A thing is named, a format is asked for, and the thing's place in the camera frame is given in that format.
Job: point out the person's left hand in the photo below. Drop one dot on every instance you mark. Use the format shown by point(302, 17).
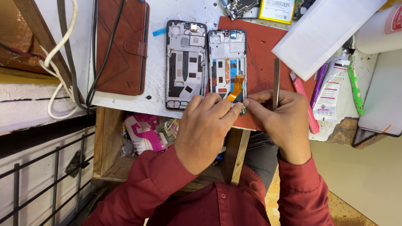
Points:
point(201, 135)

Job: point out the black phone circuit board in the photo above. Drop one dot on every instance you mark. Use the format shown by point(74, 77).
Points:
point(240, 8)

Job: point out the white bottle with red label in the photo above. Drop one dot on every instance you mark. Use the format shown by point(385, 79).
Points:
point(377, 34)

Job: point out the metal pry tool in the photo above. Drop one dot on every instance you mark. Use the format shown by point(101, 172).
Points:
point(276, 78)

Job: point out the brown leather phone wallet case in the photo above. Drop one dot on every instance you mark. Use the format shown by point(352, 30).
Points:
point(121, 47)

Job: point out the blue tape strip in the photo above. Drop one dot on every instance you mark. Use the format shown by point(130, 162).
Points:
point(159, 32)

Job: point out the red work mat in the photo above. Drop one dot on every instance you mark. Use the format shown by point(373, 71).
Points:
point(263, 59)

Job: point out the person's right hand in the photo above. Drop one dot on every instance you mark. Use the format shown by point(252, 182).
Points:
point(287, 128)

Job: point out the grey tablet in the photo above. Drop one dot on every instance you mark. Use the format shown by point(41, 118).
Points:
point(383, 97)

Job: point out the black metal railing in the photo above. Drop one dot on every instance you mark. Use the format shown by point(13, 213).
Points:
point(47, 185)

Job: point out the person's red shirt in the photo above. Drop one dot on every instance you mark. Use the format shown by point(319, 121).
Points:
point(219, 204)

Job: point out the open grey phone frame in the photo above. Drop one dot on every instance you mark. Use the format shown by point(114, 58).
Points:
point(186, 66)

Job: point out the pink utility knife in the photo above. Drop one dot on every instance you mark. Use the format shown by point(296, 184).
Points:
point(303, 94)

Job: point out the brown taped parcel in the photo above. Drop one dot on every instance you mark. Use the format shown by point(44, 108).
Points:
point(15, 40)

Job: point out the pink and white packet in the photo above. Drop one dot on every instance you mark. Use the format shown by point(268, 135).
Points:
point(144, 133)

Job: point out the small dark circuit board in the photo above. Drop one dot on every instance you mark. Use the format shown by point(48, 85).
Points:
point(303, 8)

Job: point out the person's grey trousers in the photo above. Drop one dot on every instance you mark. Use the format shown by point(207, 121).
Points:
point(260, 160)

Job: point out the phone frame with orange flex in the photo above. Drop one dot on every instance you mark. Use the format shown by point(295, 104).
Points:
point(226, 50)

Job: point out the yellow-edged phone battery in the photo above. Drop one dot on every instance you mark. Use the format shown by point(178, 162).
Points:
point(277, 10)

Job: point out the wooden drawer with clutter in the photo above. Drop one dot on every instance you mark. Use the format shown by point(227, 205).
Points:
point(108, 157)

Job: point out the wooden plank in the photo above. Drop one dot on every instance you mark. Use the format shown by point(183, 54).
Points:
point(44, 37)

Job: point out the green plastic tool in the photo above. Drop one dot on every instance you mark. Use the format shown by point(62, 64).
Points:
point(355, 89)

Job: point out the white glue tube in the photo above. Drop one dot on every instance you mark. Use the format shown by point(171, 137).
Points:
point(329, 91)

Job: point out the purple pen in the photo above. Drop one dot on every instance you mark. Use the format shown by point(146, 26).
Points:
point(318, 83)

